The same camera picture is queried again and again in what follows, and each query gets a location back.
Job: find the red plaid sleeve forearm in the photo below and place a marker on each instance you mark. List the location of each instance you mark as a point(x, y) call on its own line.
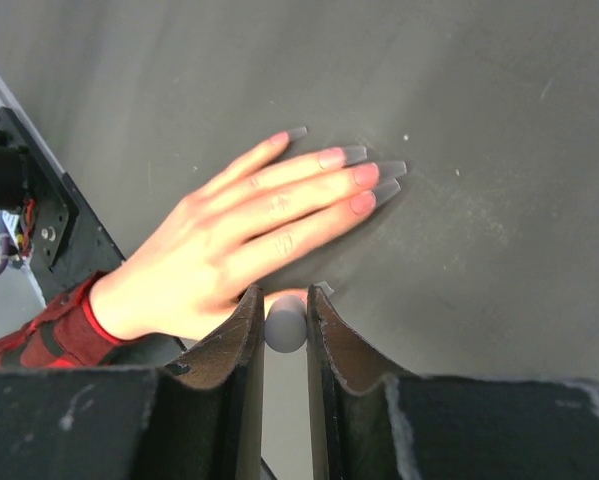
point(66, 334)

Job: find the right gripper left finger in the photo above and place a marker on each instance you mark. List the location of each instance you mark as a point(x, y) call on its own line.
point(198, 417)

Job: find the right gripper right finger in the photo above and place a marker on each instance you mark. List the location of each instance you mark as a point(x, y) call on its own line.
point(372, 419)

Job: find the person's hand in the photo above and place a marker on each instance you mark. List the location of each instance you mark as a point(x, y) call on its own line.
point(257, 216)

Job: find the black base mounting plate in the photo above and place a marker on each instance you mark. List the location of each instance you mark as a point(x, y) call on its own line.
point(68, 242)

